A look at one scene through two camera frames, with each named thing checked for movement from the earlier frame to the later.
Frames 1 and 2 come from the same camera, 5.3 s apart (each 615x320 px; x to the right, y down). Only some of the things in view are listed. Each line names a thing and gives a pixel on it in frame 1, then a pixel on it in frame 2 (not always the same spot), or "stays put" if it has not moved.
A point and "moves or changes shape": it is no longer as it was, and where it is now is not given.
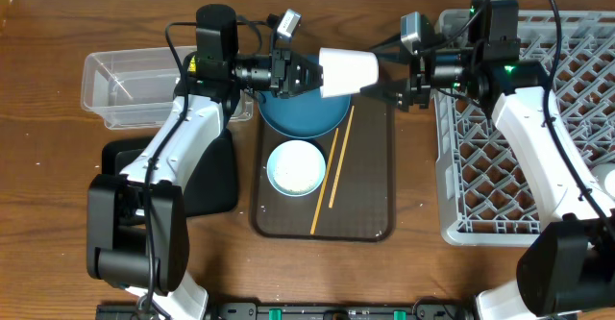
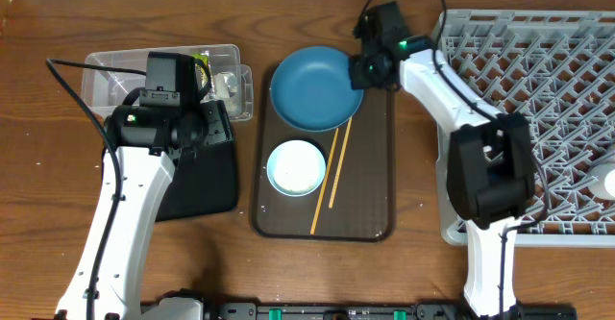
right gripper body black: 424,79 to 373,75
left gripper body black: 275,83 to 210,128
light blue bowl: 296,168 stays put
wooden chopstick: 320,203 stays put
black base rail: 308,310 stays put
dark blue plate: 305,115 moves or changes shape
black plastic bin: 211,187 stays put
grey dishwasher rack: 488,191 stays put
